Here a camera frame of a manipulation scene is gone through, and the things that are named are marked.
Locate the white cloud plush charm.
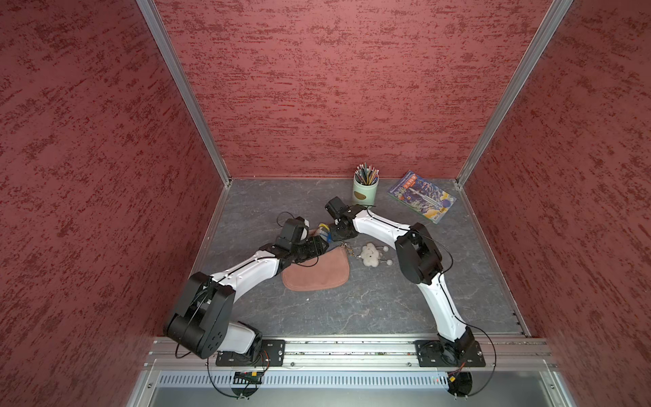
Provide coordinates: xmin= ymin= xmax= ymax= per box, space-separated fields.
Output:
xmin=357 ymin=243 xmax=393 ymax=267

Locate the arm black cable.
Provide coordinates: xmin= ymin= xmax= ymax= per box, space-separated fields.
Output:
xmin=275 ymin=210 xmax=321 ymax=268
xmin=365 ymin=208 xmax=498 ymax=398

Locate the bundle of coloured pencils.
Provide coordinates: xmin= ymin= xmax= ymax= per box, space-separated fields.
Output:
xmin=354 ymin=163 xmax=379 ymax=186

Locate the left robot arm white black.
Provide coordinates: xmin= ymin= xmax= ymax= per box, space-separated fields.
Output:
xmin=164 ymin=217 xmax=329 ymax=364

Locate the pink suede shoulder bag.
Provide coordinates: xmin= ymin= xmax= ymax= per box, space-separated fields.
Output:
xmin=281 ymin=247 xmax=350 ymax=292

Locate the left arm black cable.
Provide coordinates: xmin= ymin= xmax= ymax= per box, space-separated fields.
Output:
xmin=275 ymin=210 xmax=321 ymax=268

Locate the colourful comic book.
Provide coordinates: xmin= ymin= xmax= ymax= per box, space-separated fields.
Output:
xmin=388 ymin=171 xmax=456 ymax=224

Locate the right corner aluminium post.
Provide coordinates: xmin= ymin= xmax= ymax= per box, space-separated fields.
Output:
xmin=456 ymin=0 xmax=573 ymax=190

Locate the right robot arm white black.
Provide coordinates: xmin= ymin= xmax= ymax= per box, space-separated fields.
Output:
xmin=325 ymin=197 xmax=476 ymax=366

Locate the corner aluminium post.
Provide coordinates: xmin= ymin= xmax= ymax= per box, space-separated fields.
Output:
xmin=136 ymin=0 xmax=232 ymax=188
xmin=456 ymin=0 xmax=573 ymax=190

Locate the yellow duck keychain decoration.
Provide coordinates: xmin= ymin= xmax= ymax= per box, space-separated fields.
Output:
xmin=313 ymin=223 xmax=332 ymax=243

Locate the mint green pencil cup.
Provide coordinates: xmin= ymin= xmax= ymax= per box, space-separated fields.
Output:
xmin=352 ymin=175 xmax=379 ymax=206

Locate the left corner aluminium post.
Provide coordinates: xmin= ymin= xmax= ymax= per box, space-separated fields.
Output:
xmin=136 ymin=0 xmax=232 ymax=188

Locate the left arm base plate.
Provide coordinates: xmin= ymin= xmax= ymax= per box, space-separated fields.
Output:
xmin=215 ymin=339 xmax=287 ymax=368

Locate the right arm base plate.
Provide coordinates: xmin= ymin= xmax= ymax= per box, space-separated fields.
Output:
xmin=415 ymin=340 xmax=487 ymax=370

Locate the aluminium front rail frame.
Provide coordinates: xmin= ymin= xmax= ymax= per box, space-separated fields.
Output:
xmin=127 ymin=335 xmax=575 ymax=406

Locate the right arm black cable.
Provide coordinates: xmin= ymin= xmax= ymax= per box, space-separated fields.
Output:
xmin=365 ymin=208 xmax=498 ymax=398

